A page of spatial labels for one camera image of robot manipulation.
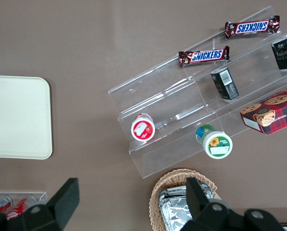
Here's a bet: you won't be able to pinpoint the green lid yogurt cup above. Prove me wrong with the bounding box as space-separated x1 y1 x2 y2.
195 124 233 160

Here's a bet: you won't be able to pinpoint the small dark green box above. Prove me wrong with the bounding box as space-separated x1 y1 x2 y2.
271 32 287 71
210 67 240 101

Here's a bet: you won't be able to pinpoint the red lid yogurt cup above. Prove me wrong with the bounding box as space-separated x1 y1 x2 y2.
130 113 156 141

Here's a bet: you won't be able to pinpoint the brown Snickers bar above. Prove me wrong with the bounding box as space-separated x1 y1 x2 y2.
178 45 231 67
224 15 281 40

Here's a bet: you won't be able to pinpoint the beige plastic tray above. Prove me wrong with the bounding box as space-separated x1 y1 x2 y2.
0 75 53 160

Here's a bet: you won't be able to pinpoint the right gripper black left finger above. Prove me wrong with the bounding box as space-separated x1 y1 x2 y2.
7 178 80 231

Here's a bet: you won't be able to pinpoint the light oval wicker basket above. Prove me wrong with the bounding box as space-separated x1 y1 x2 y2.
148 168 223 231

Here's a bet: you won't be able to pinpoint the clear acrylic stepped shelf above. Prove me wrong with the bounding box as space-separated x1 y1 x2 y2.
107 5 287 179

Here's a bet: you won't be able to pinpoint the foil packets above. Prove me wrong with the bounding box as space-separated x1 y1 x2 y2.
157 182 222 231

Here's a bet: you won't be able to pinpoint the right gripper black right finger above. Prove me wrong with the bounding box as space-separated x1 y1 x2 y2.
179 177 246 231

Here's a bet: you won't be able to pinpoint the clear box red items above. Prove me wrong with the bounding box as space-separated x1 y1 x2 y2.
0 191 48 217

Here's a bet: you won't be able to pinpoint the red tartan cookie box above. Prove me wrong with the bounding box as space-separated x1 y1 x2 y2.
239 84 287 136

